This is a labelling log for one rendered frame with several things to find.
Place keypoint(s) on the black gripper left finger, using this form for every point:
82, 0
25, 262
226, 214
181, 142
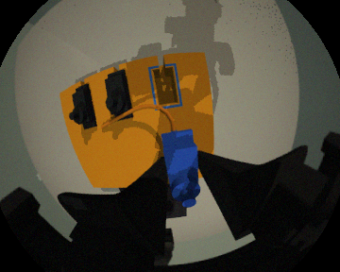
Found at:
140, 208

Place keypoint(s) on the orange rectangular block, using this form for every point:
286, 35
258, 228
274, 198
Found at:
115, 156

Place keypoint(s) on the blue micro servo with orange cable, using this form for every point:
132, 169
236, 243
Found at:
180, 155

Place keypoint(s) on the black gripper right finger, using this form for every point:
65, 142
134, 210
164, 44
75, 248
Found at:
242, 189

